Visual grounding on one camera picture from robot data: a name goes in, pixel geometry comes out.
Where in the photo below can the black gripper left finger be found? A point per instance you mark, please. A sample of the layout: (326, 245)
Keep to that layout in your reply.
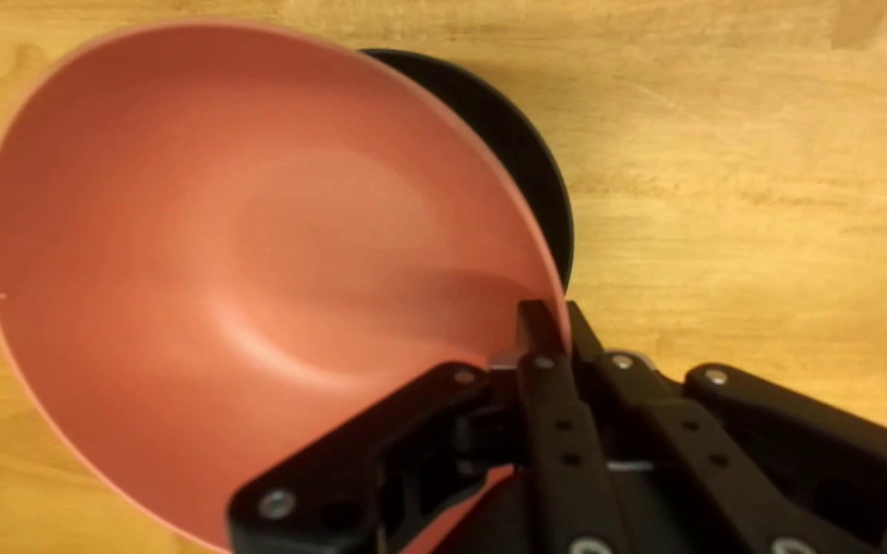
(518, 443)

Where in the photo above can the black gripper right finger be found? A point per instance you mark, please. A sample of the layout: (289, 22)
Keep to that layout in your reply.
(728, 463)

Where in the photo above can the orange bowl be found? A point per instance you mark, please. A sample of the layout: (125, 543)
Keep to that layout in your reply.
(215, 242)

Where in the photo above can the black bowl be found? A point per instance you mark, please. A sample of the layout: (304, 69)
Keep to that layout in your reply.
(510, 133)

